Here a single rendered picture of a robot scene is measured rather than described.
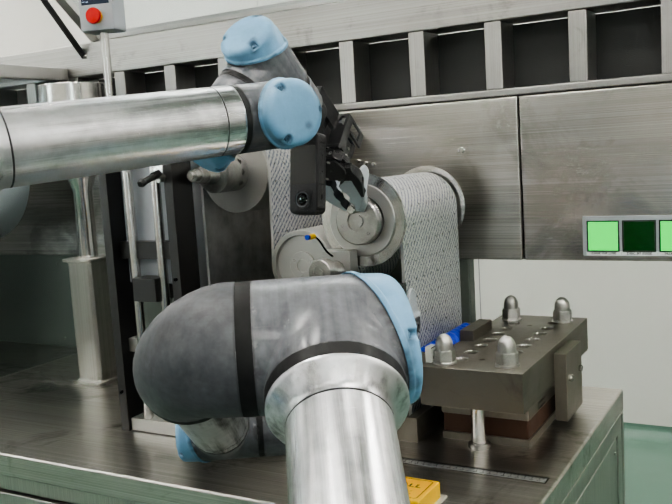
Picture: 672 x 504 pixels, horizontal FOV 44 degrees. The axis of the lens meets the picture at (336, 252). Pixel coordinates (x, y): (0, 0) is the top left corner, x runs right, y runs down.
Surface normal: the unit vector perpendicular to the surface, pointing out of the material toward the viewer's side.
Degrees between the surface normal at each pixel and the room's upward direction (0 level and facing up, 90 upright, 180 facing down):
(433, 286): 90
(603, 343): 90
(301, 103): 90
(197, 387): 106
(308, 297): 34
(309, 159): 81
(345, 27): 90
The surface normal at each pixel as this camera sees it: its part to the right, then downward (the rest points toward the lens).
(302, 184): -0.51, -0.02
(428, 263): 0.87, 0.00
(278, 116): 0.57, 0.07
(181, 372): -0.43, 0.24
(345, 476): -0.09, -0.79
